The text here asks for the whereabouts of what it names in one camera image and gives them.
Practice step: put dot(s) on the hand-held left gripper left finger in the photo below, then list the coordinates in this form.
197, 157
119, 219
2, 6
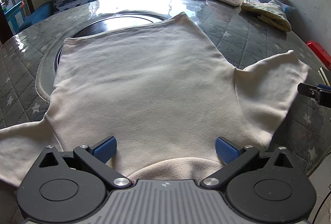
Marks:
104, 149

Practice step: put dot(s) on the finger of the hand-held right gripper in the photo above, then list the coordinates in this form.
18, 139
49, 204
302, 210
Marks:
325, 87
309, 90

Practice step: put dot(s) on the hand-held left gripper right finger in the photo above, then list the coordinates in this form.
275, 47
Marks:
227, 152

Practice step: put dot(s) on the cream long-sleeved shirt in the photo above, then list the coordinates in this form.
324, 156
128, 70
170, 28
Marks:
155, 84

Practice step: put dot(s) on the metal rods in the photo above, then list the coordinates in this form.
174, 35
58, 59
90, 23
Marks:
325, 75

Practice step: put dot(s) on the red box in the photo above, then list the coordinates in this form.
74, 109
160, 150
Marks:
319, 52

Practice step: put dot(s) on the yellow floral folded cloth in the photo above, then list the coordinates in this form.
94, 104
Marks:
269, 13

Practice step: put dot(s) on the round black table hotplate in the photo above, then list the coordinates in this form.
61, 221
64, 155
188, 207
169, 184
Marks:
124, 22

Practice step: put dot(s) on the blue cabinet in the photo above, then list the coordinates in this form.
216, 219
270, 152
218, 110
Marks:
14, 15

